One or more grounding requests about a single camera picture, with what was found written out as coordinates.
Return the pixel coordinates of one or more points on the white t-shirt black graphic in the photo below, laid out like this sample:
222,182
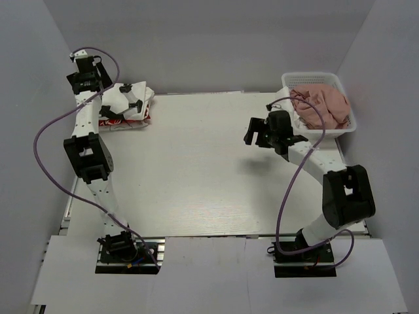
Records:
126,103

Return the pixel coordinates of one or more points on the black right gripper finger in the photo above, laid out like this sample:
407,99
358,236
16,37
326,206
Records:
255,126
262,139

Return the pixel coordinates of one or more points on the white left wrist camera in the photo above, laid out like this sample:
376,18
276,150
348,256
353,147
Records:
78,55

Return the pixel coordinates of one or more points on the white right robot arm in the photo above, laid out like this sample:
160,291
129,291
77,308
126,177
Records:
347,197

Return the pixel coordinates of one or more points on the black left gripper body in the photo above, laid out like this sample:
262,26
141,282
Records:
117,102

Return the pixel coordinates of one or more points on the white plastic basket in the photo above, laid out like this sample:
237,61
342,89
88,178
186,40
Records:
294,79

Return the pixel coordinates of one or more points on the pink t-shirt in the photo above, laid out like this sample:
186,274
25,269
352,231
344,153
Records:
333,106

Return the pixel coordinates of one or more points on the folded red coca-cola t-shirt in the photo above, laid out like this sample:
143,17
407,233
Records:
127,122

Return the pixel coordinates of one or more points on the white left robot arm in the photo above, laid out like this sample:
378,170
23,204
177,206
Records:
89,156

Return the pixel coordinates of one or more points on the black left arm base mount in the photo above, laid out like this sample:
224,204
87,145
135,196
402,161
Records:
131,255

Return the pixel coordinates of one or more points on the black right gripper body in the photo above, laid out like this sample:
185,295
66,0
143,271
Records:
259,131

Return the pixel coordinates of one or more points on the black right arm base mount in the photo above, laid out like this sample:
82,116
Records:
316,263

